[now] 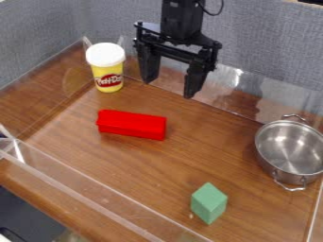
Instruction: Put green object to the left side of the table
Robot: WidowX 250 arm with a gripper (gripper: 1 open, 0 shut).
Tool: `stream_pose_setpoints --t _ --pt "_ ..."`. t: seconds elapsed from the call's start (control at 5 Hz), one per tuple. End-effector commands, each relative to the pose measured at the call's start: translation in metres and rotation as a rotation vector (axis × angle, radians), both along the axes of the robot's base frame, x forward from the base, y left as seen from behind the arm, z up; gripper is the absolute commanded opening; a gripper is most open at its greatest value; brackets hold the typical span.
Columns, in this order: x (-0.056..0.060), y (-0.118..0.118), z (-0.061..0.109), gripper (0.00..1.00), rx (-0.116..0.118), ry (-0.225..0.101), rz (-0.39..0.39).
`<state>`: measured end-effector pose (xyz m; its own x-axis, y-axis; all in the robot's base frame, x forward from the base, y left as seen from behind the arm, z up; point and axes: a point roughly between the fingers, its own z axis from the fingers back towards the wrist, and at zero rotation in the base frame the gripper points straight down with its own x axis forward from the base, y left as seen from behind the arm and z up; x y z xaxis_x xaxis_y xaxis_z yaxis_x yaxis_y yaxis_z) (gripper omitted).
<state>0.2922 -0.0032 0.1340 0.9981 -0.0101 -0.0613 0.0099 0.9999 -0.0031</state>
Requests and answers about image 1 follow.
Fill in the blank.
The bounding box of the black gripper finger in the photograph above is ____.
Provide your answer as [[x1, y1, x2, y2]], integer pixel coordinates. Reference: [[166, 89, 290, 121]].
[[183, 60, 215, 98], [136, 43, 160, 84]]

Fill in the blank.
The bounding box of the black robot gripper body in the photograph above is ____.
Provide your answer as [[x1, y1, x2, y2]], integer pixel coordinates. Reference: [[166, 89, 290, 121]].
[[134, 0, 222, 63]]

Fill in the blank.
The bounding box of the green foam cube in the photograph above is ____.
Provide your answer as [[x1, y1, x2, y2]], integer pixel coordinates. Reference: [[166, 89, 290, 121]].
[[191, 182, 229, 225]]

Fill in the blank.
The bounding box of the yellow Play-Doh can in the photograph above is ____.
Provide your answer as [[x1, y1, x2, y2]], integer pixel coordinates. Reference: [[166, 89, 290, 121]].
[[86, 43, 127, 93]]

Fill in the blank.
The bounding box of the red rectangular block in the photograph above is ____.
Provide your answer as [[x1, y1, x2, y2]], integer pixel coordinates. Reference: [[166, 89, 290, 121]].
[[96, 110, 167, 141]]

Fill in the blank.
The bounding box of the stainless steel pot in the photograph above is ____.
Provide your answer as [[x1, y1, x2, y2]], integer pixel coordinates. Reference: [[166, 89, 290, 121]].
[[254, 113, 323, 192]]

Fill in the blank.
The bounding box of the clear acrylic table barrier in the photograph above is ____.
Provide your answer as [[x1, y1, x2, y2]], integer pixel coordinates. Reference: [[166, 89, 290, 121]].
[[0, 40, 323, 242]]

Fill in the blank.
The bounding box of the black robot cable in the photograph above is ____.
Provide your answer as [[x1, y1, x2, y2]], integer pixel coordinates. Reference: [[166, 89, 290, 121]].
[[197, 0, 226, 17]]

